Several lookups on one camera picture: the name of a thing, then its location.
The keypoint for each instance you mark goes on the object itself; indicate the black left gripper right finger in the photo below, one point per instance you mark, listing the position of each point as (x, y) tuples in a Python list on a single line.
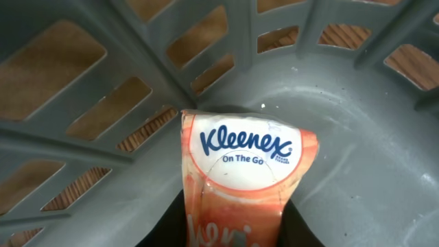
[(294, 231)]

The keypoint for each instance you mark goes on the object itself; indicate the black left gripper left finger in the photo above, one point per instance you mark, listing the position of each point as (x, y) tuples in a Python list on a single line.
[(171, 229)]

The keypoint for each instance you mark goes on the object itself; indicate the orange Kleenex tissue pack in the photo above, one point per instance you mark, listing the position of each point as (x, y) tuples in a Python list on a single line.
[(238, 173)]

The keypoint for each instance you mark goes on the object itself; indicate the grey plastic basket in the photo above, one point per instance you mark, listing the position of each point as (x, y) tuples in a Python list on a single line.
[(318, 65)]

